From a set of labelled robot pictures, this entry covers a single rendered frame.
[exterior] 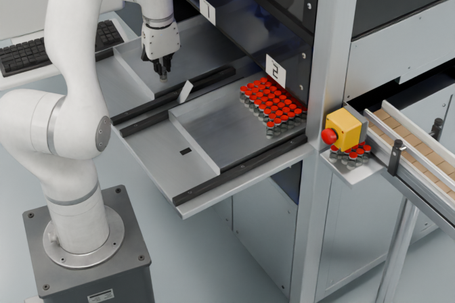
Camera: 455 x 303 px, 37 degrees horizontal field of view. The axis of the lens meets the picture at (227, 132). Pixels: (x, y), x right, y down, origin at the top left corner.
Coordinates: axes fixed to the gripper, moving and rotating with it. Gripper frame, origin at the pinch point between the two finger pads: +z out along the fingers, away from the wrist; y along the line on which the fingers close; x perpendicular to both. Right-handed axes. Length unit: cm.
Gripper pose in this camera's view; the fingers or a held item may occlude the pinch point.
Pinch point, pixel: (162, 65)
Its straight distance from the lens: 194.2
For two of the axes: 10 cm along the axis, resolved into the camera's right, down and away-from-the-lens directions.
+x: -5.5, -5.8, 6.1
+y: 8.4, -3.8, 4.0
